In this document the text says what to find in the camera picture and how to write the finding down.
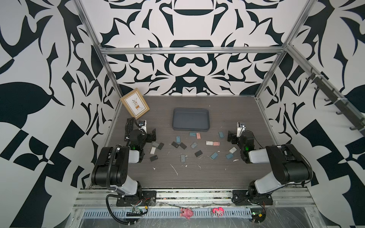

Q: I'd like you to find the black eraser lower left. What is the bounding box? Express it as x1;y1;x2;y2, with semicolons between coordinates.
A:
150;155;158;162

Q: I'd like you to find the grey-blue eraser centre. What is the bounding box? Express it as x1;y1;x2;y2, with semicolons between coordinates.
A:
191;142;198;149

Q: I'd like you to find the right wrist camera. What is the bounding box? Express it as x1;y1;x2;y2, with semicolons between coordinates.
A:
236;122;246;138

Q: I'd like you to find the black eraser left pair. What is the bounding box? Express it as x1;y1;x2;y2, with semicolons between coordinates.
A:
172;142;180;148

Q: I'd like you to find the pink toy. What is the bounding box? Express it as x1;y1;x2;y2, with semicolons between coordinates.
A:
180;208;194;219
211;207;224;218

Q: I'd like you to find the black remote control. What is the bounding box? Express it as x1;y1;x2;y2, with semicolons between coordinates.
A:
124;118;134;142

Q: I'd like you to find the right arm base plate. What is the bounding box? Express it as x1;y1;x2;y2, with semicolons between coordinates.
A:
232;190;273;206

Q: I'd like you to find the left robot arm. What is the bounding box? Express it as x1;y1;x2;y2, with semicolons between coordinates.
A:
91;129;156;200

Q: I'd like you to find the wooden picture frame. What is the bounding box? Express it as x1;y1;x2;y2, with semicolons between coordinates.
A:
120;88;150;119

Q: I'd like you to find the small circuit board right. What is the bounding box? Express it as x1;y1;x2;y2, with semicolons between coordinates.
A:
251;211;266;224

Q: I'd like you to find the pink toy left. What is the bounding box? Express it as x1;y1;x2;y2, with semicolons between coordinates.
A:
180;208;194;219

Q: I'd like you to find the small circuit board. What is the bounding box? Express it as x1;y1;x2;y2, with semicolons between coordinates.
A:
126;206;148;217
251;211;266;224

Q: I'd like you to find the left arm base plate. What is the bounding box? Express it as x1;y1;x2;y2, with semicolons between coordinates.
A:
116;190;157;207

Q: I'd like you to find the small circuit board left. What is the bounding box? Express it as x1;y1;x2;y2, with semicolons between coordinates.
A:
126;206;148;217

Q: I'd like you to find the black wall hook rail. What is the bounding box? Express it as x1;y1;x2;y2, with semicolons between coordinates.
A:
306;67;365;136

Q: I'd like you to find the dark grey storage tray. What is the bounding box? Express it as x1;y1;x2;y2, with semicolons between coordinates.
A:
172;107;210;132

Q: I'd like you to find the black eraser lower centre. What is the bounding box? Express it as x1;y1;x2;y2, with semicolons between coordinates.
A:
194;150;202;157

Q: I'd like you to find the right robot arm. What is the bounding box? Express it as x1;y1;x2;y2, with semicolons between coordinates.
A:
227;130;313;197

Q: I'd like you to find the pink toy right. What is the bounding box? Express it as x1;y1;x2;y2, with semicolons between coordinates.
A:
211;207;224;218

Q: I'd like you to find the white slotted cable duct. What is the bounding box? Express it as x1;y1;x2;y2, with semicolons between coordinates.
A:
81;207;254;219

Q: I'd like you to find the black eraser pair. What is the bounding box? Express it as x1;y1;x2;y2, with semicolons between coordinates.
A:
179;142;187;150
172;142;180;148

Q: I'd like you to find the black eraser right pair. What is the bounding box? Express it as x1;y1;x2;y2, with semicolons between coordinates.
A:
179;142;187;150

